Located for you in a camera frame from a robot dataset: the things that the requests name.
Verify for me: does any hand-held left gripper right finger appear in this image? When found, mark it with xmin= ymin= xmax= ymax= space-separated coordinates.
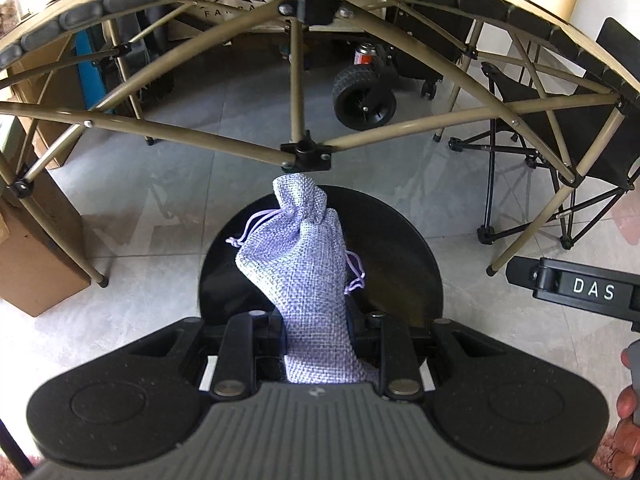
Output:
xmin=349 ymin=311 xmax=512 ymax=403

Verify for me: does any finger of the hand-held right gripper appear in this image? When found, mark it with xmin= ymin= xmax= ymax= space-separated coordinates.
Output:
xmin=505 ymin=256 xmax=545 ymax=292

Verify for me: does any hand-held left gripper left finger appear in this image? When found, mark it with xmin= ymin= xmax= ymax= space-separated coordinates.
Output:
xmin=120 ymin=311 xmax=283 ymax=403

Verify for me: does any black trash bin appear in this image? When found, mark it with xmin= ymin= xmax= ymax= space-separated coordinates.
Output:
xmin=198 ymin=185 xmax=444 ymax=361

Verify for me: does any lavender drawstring pouch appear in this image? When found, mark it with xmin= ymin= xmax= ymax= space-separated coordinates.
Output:
xmin=226 ymin=173 xmax=377 ymax=386

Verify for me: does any person's right hand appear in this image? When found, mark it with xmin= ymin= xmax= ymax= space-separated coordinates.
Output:
xmin=613 ymin=348 xmax=640 ymax=479

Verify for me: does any black folding chair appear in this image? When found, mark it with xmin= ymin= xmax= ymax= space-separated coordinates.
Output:
xmin=448 ymin=17 xmax=640 ymax=251

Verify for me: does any black suitcase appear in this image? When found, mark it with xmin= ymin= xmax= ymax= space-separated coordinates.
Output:
xmin=390 ymin=5 xmax=481 ymax=98

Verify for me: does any black stand leg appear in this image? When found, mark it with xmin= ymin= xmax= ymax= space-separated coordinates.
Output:
xmin=0 ymin=417 xmax=33 ymax=478

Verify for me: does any open brown cardboard box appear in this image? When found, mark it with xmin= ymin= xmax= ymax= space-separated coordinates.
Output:
xmin=10 ymin=35 xmax=101 ymax=168

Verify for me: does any tan folding table frame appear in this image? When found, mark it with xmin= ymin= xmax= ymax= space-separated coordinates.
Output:
xmin=0 ymin=0 xmax=640 ymax=288

